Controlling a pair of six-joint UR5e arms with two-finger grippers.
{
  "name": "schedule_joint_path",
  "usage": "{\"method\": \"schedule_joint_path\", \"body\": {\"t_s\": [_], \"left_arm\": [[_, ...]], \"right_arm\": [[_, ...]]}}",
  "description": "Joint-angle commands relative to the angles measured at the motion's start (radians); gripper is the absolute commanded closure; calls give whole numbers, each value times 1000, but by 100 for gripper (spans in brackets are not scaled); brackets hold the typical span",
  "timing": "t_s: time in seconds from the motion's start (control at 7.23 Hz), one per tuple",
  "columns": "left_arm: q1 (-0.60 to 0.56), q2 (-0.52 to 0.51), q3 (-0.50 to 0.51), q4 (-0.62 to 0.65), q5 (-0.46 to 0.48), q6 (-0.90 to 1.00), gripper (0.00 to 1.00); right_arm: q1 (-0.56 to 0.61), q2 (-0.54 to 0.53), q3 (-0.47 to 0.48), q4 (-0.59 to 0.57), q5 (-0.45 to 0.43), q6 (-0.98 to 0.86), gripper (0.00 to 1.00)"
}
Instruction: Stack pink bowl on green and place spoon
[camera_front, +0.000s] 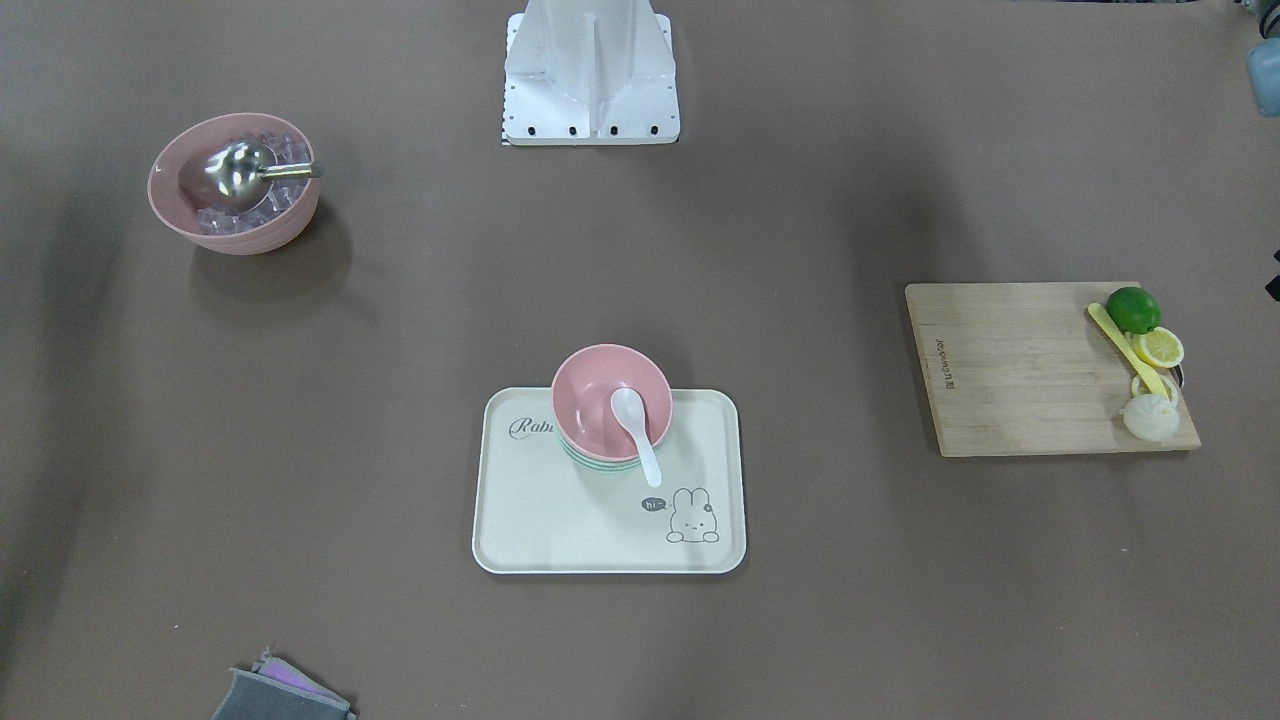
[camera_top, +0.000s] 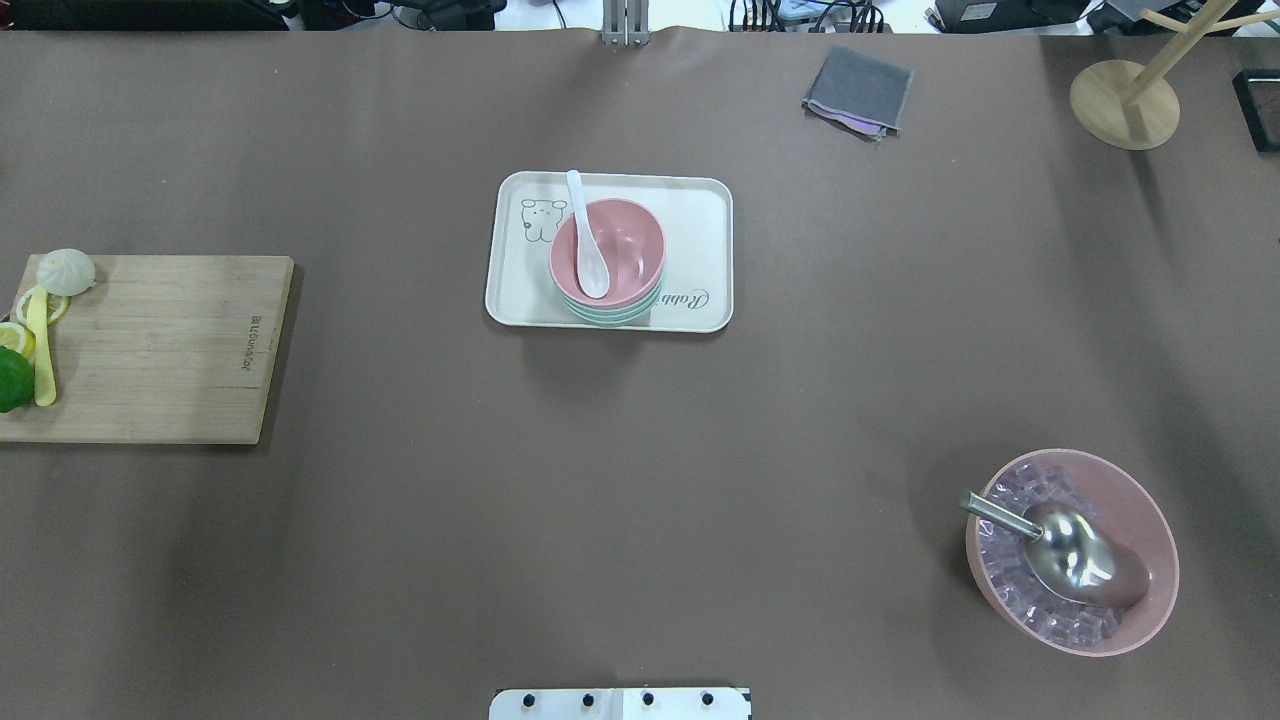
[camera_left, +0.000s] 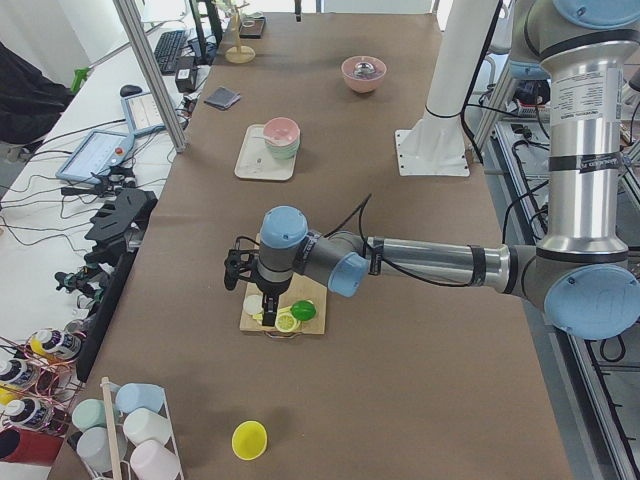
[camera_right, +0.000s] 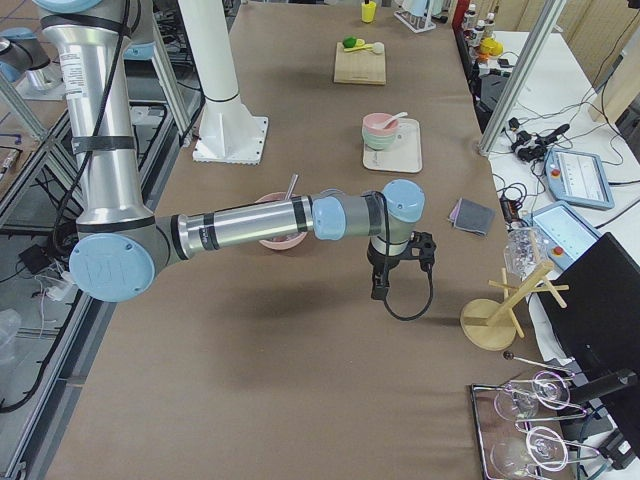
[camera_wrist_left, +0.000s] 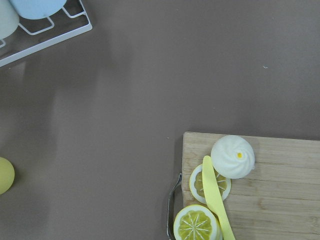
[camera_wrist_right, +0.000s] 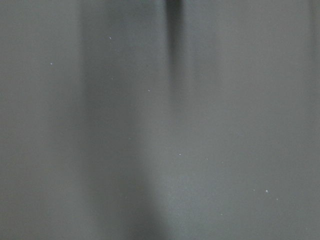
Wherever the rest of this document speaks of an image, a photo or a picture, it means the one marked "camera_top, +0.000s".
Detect white ceramic spoon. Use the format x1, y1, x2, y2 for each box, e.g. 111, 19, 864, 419
566, 169, 611, 299

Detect small pink bowl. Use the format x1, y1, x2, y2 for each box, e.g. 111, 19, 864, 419
549, 199, 666, 311

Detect green bowl stack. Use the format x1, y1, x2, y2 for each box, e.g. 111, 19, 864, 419
556, 281, 666, 327

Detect large pink bowl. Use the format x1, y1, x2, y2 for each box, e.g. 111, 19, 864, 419
964, 448, 1180, 659

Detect cream rabbit tray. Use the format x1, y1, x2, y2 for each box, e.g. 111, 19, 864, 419
485, 170, 733, 333

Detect grey folded cloth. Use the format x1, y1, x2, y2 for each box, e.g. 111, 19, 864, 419
803, 47, 915, 142

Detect metal ice scoop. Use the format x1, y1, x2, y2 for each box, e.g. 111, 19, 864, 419
957, 491, 1151, 609

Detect wooden cutting board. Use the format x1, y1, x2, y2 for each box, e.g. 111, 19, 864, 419
1, 255, 294, 445

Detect clear ice cubes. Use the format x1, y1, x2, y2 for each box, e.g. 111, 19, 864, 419
977, 461, 1125, 648

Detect wooden stand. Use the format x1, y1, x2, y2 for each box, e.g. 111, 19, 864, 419
1069, 1, 1279, 151

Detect yellow plastic knife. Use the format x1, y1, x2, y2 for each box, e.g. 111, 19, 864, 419
26, 284, 58, 407

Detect green lime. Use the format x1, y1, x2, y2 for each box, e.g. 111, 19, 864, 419
0, 347, 35, 414

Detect lemon half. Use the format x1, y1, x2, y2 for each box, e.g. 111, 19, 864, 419
0, 322, 37, 360

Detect black box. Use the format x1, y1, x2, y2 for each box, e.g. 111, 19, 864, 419
1231, 68, 1279, 152

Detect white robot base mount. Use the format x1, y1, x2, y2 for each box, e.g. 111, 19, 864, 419
488, 685, 753, 719

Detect lemon slice ring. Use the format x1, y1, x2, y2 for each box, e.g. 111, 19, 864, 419
14, 287, 70, 328

